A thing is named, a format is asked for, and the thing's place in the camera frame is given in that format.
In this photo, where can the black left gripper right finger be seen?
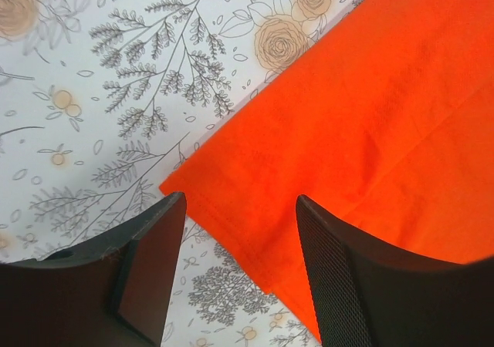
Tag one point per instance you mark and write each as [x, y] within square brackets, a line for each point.
[367, 292]

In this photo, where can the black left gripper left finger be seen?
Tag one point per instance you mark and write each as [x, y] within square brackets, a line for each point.
[111, 290]

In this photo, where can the orange t-shirt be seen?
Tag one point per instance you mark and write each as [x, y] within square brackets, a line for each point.
[387, 122]

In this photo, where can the floral patterned table mat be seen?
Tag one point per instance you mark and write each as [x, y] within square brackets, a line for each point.
[101, 100]

